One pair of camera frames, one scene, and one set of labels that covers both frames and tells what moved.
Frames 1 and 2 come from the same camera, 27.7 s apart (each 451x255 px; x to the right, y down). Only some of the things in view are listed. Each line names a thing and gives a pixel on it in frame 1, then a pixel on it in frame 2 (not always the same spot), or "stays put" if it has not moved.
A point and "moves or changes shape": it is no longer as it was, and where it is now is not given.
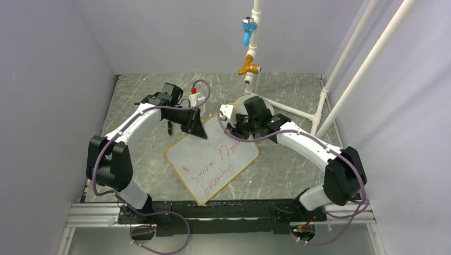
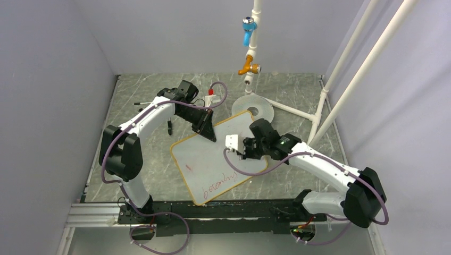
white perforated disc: x=239 y=108 stays put
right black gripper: x=235 y=130 → x=247 y=154
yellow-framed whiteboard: x=206 y=166 moves or changes shape
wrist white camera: x=228 y=112 → x=235 y=142
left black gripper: x=194 y=125 → x=205 y=126
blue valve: x=249 y=25 stays put
